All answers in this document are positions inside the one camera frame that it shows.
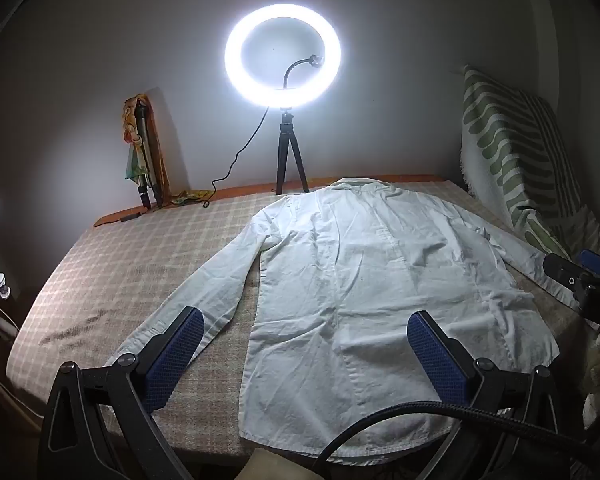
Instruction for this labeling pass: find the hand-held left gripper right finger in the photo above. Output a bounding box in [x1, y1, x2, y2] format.
[406, 310, 581, 480]

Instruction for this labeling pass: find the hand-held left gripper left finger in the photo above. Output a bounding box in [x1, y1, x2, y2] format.
[36, 306, 205, 480]

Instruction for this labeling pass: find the white long-sleeved shirt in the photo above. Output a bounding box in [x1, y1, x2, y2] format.
[102, 176, 581, 466]

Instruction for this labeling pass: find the green striped white pillow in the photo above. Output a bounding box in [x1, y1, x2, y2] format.
[460, 65, 600, 271]

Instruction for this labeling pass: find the yellow green cloth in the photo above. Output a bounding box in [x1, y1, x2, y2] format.
[171, 189, 212, 207]

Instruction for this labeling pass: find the folded grey tripod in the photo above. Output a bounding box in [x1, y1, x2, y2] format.
[132, 100, 165, 209]

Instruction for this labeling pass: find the colourful orange scarf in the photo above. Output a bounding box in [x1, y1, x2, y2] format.
[119, 91, 173, 196]

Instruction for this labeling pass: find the black gooseneck phone holder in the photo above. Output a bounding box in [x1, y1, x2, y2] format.
[281, 52, 326, 92]

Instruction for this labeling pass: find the black braided cable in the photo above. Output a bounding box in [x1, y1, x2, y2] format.
[312, 400, 600, 480]

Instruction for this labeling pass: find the black ring light cable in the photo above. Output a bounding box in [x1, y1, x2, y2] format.
[200, 107, 271, 208]

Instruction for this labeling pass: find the white ring light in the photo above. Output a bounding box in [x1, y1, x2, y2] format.
[224, 2, 342, 111]

